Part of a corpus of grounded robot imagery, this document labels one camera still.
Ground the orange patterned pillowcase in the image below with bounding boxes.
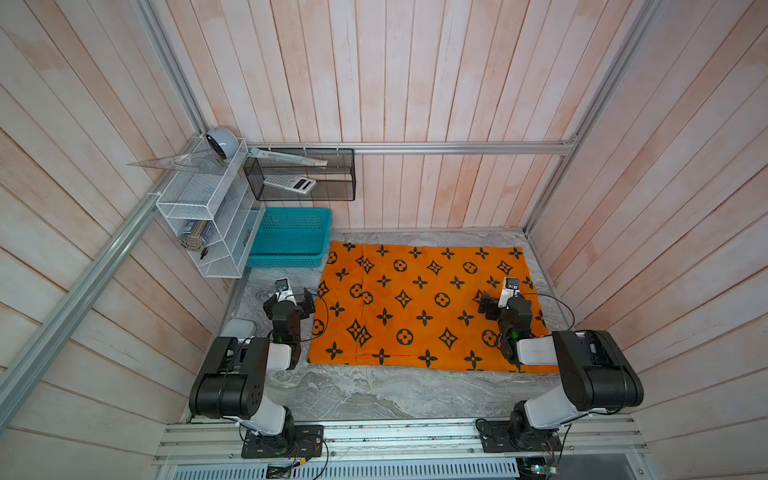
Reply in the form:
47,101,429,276
308,241,558,374

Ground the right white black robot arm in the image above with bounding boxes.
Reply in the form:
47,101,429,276
478,288,644,438

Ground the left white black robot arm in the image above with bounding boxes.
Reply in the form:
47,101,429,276
189,279,316,439

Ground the white rectangular plastic lid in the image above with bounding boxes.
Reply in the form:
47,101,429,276
219,318,257,341

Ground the teal plastic basket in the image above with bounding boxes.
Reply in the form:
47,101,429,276
246,207,332,269

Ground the metal cylindrical brush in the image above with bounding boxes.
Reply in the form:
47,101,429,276
178,220,209,252

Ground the white calculator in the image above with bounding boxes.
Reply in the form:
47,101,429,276
263,175,317,195

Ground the green circuit board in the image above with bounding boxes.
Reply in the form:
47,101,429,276
518,462,557,480

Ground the clear plastic ruler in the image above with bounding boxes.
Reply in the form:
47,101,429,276
248,148,328,167

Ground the clear triangle set square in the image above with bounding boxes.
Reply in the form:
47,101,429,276
129,151,222,174

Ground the round white grey gadget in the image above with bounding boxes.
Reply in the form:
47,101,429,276
205,127,239,161

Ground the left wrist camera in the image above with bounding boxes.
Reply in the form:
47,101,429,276
275,278,295,302

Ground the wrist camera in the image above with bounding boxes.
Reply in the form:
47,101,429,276
499,277,521,305
275,278,295,302

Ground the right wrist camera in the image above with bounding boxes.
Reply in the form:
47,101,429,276
499,277,521,305

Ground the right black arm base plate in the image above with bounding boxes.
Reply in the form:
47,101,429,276
475,419,562,453

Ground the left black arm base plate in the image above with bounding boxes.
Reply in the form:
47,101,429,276
241,424,324,460

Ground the white wire shelf rack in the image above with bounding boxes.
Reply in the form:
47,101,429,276
156,137,266,279

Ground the black wire mesh basket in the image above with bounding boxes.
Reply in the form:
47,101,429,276
244,147,357,202

